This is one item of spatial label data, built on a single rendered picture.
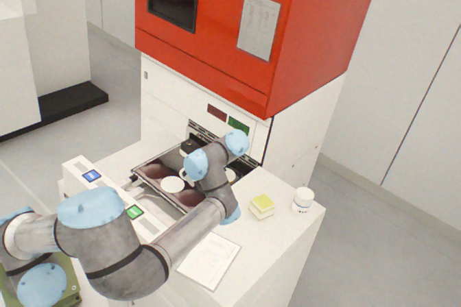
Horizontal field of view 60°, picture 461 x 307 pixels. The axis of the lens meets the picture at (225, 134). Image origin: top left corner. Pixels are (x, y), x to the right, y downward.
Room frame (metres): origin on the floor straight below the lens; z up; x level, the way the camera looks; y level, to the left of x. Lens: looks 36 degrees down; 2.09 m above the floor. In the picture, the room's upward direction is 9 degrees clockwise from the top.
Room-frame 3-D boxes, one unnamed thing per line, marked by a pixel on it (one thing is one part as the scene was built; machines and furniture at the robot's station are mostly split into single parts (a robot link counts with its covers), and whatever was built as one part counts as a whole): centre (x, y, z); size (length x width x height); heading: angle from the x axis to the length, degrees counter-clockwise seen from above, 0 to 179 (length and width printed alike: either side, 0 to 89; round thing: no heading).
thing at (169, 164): (1.32, 0.13, 0.90); 0.34 x 0.34 x 0.01; 55
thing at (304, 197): (1.14, -0.34, 1.01); 0.07 x 0.07 x 0.10
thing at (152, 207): (1.09, 0.27, 0.87); 0.36 x 0.08 x 0.03; 55
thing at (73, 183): (1.06, 0.39, 0.89); 0.55 x 0.09 x 0.14; 55
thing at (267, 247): (1.02, -0.13, 0.89); 0.62 x 0.35 x 0.14; 145
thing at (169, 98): (1.61, 0.15, 1.02); 0.82 x 0.03 x 0.40; 55
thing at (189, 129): (1.50, 0.02, 0.89); 0.44 x 0.02 x 0.10; 55
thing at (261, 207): (1.08, -0.18, 1.00); 0.07 x 0.07 x 0.07; 39
